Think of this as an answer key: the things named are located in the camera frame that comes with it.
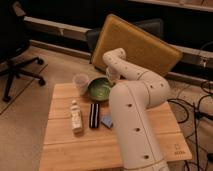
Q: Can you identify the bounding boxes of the black white striped eraser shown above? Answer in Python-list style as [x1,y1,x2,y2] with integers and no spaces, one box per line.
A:
[89,103,100,128]

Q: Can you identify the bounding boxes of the blue sponge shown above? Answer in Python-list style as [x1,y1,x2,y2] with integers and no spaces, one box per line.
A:
[101,115,113,129]

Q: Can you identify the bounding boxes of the black office chair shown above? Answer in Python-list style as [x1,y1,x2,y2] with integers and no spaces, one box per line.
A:
[0,0,46,102]

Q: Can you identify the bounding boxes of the green ceramic bowl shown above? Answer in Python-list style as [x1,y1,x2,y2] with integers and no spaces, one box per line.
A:
[88,77,112,102]

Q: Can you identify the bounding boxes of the small white plastic bottle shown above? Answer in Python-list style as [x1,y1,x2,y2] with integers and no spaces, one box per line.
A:
[70,100,83,134]

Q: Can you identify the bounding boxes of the clear plastic cup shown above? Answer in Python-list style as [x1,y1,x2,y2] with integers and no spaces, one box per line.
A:
[73,74,89,96]

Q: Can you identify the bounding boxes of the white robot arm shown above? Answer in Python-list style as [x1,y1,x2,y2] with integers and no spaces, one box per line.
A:
[103,48,170,171]

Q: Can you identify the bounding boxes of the black floor cables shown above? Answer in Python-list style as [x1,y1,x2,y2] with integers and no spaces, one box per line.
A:
[166,79,213,171]

